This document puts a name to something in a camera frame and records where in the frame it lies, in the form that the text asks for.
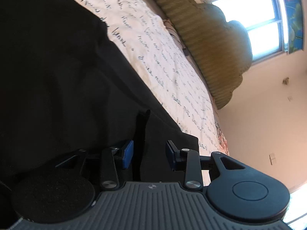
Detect white script-print bedspread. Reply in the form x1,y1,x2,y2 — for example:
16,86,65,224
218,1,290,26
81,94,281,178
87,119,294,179
45,0,231,187

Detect patterned pillow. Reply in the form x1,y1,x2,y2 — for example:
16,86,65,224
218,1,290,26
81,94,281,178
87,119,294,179
163,19,186,53

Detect small black device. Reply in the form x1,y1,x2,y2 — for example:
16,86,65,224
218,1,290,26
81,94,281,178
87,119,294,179
183,48,189,56

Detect olive padded headboard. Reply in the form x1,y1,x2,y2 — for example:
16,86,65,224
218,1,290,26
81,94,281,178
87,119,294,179
154,0,252,110

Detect blue floral curtain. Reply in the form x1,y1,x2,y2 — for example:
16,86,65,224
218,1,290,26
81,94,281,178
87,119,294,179
284,0,304,54

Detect window with grey frame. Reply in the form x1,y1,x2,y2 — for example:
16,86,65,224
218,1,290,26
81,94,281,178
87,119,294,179
201,0,288,63

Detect black pants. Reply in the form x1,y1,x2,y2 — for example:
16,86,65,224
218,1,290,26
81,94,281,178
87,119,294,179
0,0,201,192

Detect white wall switch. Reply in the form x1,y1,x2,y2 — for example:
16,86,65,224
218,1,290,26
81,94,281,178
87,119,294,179
269,153,277,165

